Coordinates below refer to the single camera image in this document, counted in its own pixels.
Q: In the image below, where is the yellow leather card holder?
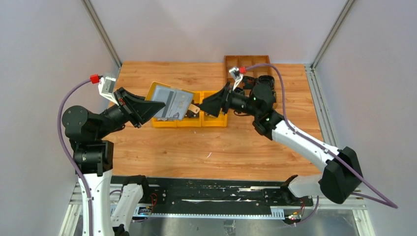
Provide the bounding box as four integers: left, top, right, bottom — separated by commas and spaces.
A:
145, 82, 200, 121

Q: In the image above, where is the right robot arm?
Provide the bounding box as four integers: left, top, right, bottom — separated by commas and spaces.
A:
199, 84, 362, 204

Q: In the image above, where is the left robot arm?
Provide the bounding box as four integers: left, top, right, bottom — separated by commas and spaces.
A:
59, 88, 165, 236

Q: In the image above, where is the yellow bin right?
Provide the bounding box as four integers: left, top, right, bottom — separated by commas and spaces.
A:
200, 90, 228, 127

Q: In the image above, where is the yellow bin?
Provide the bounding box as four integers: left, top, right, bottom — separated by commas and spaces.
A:
200, 90, 228, 127
151, 118, 177, 128
177, 91, 203, 127

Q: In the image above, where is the yellow bin left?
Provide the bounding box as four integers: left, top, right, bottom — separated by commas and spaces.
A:
151, 118, 177, 128

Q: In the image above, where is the yellow bin middle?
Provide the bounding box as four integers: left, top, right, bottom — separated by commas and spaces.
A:
177, 91, 203, 127

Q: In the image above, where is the black coiled belt left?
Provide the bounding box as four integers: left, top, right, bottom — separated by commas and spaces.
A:
242, 76, 258, 90

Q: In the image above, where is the black coiled belt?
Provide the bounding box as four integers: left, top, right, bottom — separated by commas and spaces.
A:
242, 76, 258, 90
257, 75, 275, 89

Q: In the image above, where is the brown wooden compartment tray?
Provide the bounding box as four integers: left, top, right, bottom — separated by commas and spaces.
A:
223, 55, 278, 108

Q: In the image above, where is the black coiled belt right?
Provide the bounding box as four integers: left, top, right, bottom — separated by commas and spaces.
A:
257, 75, 275, 89

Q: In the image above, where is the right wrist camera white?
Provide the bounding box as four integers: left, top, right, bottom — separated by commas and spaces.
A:
229, 66, 243, 90

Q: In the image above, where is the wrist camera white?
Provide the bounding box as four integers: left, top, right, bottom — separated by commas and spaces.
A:
98, 73, 118, 104
229, 66, 243, 90

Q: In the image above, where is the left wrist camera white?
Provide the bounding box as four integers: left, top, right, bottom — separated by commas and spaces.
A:
98, 73, 118, 104

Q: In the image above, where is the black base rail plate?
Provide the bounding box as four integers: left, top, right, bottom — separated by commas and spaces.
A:
142, 177, 313, 216

